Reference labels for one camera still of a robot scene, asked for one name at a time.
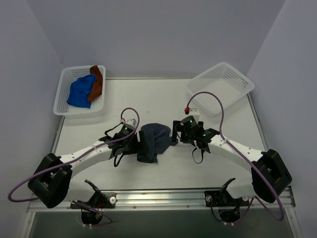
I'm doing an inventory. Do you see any dark navy towel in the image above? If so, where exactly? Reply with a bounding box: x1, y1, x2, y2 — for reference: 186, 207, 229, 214
137, 123, 172, 164

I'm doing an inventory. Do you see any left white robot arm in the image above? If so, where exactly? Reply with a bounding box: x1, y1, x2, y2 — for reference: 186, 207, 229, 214
28, 123, 147, 208

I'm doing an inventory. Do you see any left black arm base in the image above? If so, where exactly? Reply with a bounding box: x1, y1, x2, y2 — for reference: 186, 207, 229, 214
71, 179, 117, 228

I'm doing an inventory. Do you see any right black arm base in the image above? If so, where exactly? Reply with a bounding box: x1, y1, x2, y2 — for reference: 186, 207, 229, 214
204, 178, 250, 224

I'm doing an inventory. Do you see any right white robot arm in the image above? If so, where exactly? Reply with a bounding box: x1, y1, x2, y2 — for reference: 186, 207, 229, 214
172, 116, 292, 203

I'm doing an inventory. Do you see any right white plastic basket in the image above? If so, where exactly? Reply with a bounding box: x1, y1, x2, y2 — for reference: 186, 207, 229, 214
186, 62, 255, 117

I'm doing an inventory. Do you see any white plastic basket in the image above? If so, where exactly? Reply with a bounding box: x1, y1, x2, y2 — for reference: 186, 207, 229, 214
53, 65, 106, 119
186, 62, 255, 117

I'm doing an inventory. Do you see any brown towel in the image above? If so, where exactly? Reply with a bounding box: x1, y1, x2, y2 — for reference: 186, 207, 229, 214
87, 65, 103, 102

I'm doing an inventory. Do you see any bright blue towel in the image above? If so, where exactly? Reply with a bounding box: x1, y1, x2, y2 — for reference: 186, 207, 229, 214
67, 74, 97, 109

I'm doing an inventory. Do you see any left white plastic basket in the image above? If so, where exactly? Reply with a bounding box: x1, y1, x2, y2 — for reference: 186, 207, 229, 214
53, 65, 106, 119

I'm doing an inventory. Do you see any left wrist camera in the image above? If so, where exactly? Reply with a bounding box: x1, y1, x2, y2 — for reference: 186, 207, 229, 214
120, 119, 137, 130

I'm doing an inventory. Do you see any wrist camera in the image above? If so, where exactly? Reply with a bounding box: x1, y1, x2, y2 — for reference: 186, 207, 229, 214
184, 107, 200, 121
120, 119, 137, 130

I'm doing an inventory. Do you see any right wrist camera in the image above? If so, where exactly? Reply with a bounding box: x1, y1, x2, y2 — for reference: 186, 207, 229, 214
184, 107, 200, 121

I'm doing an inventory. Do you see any aluminium front rail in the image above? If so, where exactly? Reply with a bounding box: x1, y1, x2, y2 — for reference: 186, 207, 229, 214
27, 186, 296, 212

